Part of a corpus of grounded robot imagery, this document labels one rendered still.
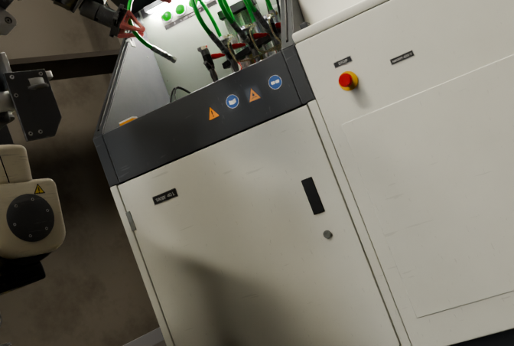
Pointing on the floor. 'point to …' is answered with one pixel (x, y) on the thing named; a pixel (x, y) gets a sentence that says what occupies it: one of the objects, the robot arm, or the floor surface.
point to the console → (425, 135)
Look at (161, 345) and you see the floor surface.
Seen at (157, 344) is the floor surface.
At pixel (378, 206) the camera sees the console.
